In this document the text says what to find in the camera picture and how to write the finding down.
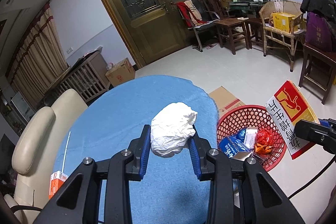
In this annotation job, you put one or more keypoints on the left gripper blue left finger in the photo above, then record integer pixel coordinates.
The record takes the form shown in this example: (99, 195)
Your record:
(141, 150)

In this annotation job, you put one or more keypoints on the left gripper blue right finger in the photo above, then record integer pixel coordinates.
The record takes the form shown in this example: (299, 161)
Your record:
(198, 149)

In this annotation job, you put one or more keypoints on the white tissue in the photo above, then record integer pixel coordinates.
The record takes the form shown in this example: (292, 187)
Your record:
(171, 128)

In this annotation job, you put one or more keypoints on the blue white small carton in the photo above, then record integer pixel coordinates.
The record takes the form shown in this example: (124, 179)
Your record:
(234, 148)

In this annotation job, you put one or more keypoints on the orange white warning sign box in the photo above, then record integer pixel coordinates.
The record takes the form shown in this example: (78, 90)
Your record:
(287, 107)

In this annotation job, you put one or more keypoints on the red wrapper ball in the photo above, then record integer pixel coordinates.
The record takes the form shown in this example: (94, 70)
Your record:
(264, 137)

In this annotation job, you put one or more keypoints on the white purple medicine box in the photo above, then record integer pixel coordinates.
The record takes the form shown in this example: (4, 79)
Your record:
(250, 137)

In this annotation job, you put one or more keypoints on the orange wrapper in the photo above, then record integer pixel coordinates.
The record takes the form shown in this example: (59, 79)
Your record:
(263, 149)

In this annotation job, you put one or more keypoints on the blue table cloth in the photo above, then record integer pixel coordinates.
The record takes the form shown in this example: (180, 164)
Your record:
(169, 192)

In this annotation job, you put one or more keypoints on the cardboard box under basket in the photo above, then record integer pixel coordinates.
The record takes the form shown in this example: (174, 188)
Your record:
(224, 100)

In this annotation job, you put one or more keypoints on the red plastic mesh basket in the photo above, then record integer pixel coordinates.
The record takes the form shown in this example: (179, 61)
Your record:
(235, 122)

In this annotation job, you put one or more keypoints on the dark wooden side table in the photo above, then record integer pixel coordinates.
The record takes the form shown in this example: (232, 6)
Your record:
(318, 68)

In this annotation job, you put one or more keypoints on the white thin stick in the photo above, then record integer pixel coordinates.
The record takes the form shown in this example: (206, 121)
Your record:
(65, 151)

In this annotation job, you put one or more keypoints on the cardboard box by door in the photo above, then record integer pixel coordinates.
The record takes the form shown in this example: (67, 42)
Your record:
(120, 73)

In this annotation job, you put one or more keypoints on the wooden slatted crib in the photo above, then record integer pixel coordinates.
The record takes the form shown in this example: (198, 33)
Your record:
(86, 77)

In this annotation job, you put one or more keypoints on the orange white medicine box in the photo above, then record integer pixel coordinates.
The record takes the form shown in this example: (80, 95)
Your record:
(57, 179)

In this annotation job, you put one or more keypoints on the purple bag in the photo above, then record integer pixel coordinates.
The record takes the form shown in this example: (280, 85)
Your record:
(318, 33)

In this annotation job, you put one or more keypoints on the cream leather sofa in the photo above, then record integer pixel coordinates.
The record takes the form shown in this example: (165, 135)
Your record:
(35, 153)

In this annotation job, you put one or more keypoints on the wicker armchair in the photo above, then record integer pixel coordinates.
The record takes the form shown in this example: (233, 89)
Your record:
(278, 40)

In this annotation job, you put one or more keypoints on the yellow box on chair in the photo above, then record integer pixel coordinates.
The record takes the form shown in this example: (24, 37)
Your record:
(282, 21)

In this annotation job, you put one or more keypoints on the dark wooden stool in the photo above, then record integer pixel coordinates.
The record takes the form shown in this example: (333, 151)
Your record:
(232, 30)

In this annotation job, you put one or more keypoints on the beige striped curtain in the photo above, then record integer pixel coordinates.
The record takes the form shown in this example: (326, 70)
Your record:
(38, 59)

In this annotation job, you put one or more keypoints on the chair with red cloth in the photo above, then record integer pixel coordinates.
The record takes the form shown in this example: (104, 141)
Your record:
(194, 21)

